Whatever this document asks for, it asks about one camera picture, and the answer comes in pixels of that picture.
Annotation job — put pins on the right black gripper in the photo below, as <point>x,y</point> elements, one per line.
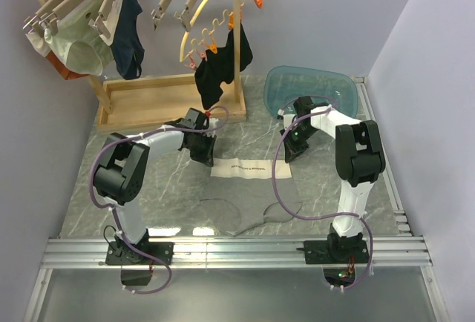
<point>292,150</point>

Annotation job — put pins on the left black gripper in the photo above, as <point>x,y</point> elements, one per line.
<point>206,156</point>

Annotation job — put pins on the grey and cream underwear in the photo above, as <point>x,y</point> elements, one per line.
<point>239,196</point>

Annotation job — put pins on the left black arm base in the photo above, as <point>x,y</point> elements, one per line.
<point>136,270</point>

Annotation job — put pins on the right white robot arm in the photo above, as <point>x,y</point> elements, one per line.
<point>359,160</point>

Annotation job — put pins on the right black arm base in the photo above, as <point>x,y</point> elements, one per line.
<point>323,253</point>

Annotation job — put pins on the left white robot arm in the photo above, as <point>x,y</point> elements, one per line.
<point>117,174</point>

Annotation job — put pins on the black underwear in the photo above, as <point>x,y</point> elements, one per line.
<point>217,68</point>

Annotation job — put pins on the navy blue underwear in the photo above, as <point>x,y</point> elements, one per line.
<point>126,47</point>

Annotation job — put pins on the light green underwear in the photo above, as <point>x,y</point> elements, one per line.
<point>76,44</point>

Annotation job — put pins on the orange underwear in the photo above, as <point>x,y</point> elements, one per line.
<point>63,71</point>

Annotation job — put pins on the wooden drying rack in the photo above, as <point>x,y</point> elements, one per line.
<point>148,102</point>

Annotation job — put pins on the blue plastic basin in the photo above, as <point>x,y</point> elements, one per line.
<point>284,84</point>

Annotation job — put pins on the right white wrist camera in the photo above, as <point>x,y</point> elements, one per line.
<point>286,118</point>

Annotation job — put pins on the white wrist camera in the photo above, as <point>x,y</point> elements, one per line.
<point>212,124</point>
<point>286,118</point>

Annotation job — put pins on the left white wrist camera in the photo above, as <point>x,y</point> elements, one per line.
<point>212,124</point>

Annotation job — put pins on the aluminium mounting rail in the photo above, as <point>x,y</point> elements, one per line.
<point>255,252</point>

